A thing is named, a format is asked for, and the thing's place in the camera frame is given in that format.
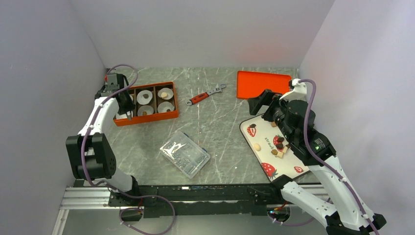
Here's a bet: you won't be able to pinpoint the white paper cup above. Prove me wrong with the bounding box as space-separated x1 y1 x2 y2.
157 101 175 113
137 90 153 105
115 114 127 119
158 87 174 100
137 105 154 117

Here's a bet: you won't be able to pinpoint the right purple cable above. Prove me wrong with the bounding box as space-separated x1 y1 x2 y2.
298 78 381 235

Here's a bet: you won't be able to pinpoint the round white chocolate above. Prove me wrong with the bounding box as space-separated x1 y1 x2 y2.
254 143 261 151

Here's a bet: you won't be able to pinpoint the strawberry print white tray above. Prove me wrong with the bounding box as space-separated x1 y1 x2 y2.
239 115 310 181

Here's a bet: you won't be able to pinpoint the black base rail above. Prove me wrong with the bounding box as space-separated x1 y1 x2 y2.
108 183 285 218

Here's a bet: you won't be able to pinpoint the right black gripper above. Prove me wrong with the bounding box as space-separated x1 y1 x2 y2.
248 88 299 142

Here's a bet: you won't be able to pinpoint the red handled adjustable wrench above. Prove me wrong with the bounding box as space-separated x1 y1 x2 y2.
186 84 227 106

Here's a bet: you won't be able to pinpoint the metal tongs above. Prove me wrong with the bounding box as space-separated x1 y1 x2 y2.
126 111 133 120

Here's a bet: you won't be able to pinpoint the orange flat tray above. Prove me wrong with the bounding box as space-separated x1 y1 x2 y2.
236 70 291 99

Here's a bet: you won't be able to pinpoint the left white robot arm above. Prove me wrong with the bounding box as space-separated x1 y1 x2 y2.
66 73 141 206

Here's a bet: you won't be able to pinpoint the orange chocolate box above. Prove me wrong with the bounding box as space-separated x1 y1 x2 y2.
114 81 179 126

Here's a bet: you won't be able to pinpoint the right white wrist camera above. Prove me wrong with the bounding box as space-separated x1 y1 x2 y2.
279 78 307 101

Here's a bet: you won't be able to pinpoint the clear plastic screw box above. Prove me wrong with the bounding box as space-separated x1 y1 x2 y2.
160 131 210 179

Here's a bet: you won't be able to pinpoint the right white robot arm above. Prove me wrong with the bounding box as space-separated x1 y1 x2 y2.
248 90 387 235

